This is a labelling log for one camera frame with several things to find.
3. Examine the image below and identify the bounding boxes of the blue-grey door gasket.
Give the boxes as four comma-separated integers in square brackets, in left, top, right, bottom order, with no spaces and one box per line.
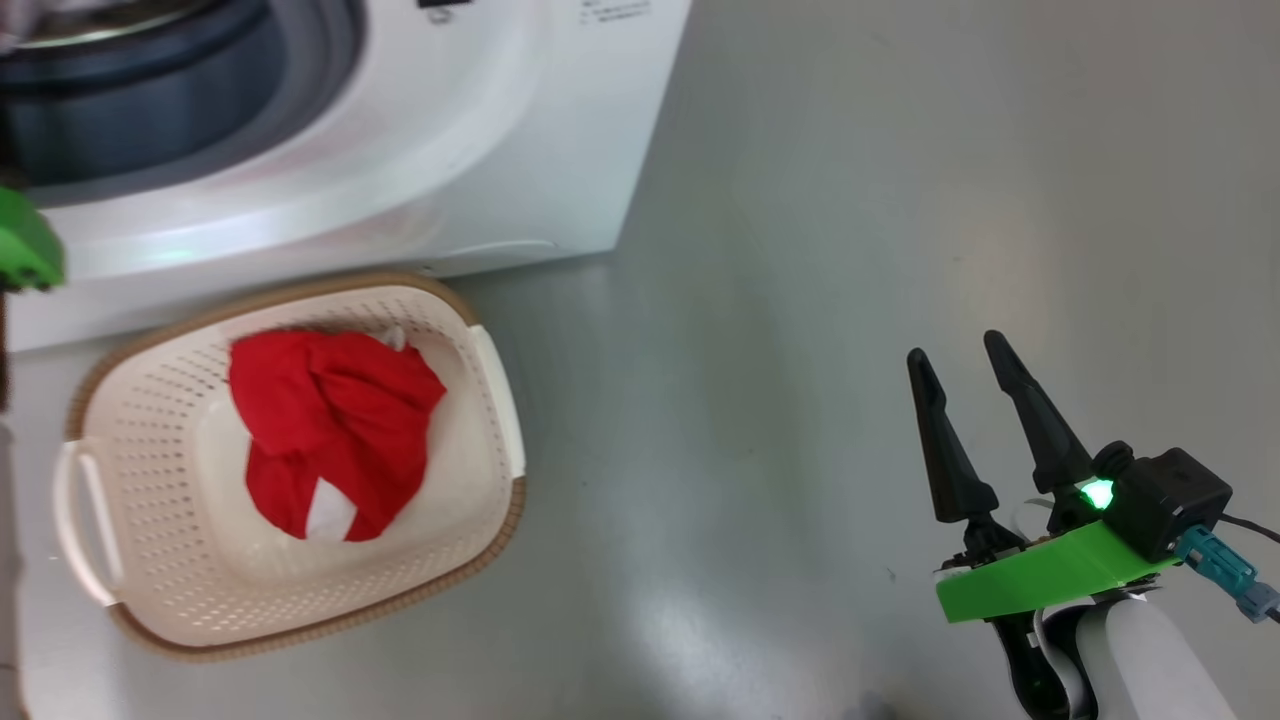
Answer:
[0,0,366,206]

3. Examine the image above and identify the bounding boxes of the red garment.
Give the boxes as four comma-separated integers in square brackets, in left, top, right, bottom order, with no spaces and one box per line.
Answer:
[228,328,448,543]

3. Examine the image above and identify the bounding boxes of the thin black cable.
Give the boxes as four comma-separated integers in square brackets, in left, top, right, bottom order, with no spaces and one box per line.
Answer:
[1220,512,1280,546]

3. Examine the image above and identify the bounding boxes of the blue cable connector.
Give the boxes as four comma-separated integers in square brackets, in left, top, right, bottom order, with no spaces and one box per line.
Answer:
[1175,525,1280,623]

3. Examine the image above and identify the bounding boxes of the steel washing machine drum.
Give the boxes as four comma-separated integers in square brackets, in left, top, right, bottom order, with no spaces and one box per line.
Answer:
[0,0,226,51]

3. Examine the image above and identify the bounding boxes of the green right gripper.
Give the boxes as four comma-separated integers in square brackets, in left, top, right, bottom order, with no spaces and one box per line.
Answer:
[907,330,1181,623]

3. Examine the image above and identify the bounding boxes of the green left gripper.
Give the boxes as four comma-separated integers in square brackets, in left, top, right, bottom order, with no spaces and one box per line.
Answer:
[0,185,67,293]

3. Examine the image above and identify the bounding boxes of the cream perforated laundry basket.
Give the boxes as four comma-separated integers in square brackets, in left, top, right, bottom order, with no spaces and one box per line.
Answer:
[52,272,528,663]

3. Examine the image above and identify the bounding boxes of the white washing machine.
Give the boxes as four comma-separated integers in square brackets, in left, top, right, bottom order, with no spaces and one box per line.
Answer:
[0,0,693,351]

